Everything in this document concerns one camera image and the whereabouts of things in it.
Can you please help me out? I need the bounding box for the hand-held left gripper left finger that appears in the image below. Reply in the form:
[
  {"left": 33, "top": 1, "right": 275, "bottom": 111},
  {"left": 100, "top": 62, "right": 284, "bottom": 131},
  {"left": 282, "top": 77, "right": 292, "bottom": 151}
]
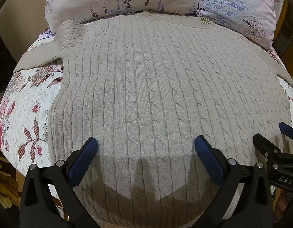
[{"left": 20, "top": 136, "right": 101, "bottom": 228}]

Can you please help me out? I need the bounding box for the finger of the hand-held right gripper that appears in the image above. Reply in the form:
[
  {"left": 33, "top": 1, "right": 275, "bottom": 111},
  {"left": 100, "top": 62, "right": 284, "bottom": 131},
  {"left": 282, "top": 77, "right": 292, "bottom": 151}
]
[
  {"left": 279, "top": 122, "right": 293, "bottom": 139},
  {"left": 253, "top": 133, "right": 281, "bottom": 159}
]

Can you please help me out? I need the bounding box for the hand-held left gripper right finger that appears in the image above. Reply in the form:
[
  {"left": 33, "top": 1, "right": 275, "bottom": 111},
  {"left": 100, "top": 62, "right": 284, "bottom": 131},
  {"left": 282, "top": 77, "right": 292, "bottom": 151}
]
[{"left": 194, "top": 135, "right": 274, "bottom": 228}]

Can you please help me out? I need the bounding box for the floral bed sheet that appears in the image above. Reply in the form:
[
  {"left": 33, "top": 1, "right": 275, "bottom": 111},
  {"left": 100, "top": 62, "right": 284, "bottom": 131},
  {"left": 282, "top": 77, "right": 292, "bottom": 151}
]
[{"left": 0, "top": 27, "right": 293, "bottom": 222}]

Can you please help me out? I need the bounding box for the beige cable knit sweater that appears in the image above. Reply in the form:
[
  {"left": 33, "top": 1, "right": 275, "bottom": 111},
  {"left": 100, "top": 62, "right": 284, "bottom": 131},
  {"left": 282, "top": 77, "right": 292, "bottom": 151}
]
[{"left": 13, "top": 13, "right": 293, "bottom": 225}]

